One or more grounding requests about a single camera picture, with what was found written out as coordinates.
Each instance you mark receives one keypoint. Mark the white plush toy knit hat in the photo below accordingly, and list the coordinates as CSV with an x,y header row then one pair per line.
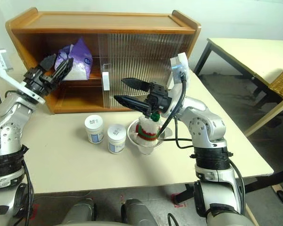
x,y
146,131

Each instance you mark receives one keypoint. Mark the cream table black legs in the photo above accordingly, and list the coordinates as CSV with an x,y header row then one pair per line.
x,y
250,54

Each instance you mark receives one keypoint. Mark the purple and white bag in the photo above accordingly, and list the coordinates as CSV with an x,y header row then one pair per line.
x,y
81,54

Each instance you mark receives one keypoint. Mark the wooden cabinet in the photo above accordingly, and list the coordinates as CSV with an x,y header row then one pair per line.
x,y
96,21

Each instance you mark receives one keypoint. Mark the stainless steel bowl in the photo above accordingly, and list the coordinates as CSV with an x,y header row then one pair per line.
x,y
145,150

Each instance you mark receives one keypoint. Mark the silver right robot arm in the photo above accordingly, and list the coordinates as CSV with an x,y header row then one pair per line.
x,y
202,122

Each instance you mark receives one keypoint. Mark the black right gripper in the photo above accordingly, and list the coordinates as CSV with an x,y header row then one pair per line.
x,y
159,99

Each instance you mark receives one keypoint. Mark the ribbed clear sliding door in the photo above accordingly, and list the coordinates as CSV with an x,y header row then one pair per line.
x,y
143,58

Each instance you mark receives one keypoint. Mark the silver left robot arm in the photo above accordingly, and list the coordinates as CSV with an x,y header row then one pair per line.
x,y
7,131

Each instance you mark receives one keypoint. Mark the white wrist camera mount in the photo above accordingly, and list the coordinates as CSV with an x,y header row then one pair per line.
x,y
178,91
10,81

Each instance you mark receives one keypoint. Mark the grey rounded robot leg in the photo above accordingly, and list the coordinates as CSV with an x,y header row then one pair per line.
x,y
81,212
139,212

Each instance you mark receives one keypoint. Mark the white bottle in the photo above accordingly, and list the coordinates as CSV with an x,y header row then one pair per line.
x,y
93,127
116,139

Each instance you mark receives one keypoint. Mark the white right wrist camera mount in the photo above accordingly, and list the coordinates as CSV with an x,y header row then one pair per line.
x,y
178,91

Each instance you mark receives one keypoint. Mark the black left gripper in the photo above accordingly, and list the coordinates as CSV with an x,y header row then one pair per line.
x,y
41,81

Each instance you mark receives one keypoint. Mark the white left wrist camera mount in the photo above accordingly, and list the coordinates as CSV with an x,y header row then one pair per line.
x,y
10,81

